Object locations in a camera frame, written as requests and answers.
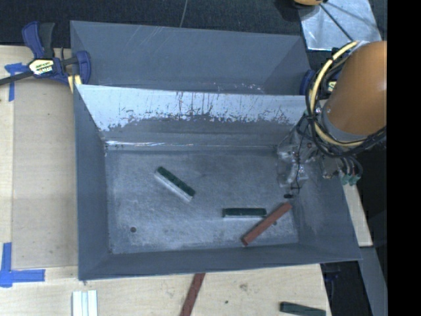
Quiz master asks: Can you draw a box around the red-brown flat block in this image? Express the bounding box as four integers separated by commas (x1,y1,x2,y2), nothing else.
241,201,293,247
178,272,207,316

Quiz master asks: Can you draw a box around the pale wood board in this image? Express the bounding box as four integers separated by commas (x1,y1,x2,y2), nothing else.
11,77,80,270

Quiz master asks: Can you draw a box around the grey metal bin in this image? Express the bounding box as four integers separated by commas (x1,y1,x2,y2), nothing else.
69,20,363,281

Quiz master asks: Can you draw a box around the dark green flat block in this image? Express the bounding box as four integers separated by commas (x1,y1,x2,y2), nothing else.
153,166,197,204
279,301,327,316
221,207,268,221

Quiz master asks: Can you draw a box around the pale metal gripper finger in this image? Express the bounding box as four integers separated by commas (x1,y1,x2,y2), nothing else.
276,139,309,165
278,163,310,190

